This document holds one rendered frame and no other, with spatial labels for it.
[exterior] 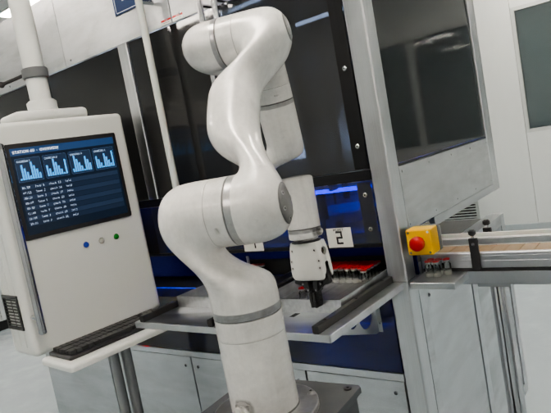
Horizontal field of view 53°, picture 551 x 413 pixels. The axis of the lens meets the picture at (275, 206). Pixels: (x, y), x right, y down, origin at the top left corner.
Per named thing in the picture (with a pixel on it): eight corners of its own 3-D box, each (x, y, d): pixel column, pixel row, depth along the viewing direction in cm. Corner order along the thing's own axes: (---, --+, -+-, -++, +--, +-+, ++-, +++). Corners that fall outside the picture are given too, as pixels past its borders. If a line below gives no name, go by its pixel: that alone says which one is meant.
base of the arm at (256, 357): (284, 448, 86) (261, 333, 84) (192, 433, 96) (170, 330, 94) (338, 392, 102) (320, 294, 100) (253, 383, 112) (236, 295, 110)
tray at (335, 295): (323, 275, 182) (321, 265, 182) (397, 274, 167) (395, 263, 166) (261, 310, 155) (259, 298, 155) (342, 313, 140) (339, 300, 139)
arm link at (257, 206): (214, 260, 99) (301, 249, 94) (182, 233, 89) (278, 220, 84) (228, 46, 122) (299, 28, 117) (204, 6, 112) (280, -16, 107)
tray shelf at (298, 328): (237, 281, 206) (236, 276, 206) (414, 280, 164) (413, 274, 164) (135, 328, 169) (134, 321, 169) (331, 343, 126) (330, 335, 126)
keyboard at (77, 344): (152, 313, 205) (151, 306, 204) (175, 315, 195) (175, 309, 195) (48, 356, 176) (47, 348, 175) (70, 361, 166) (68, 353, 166)
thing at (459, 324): (198, 365, 370) (172, 236, 361) (531, 409, 244) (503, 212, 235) (65, 444, 291) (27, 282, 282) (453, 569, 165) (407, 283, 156)
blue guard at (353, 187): (29, 259, 278) (21, 224, 276) (381, 242, 159) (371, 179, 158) (29, 259, 278) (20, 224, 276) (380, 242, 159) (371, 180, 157)
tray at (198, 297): (246, 275, 203) (244, 266, 203) (304, 275, 187) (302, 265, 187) (179, 306, 177) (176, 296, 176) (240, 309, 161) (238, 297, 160)
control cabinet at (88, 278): (135, 304, 226) (93, 111, 218) (163, 307, 213) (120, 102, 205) (10, 352, 189) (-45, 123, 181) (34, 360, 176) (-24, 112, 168)
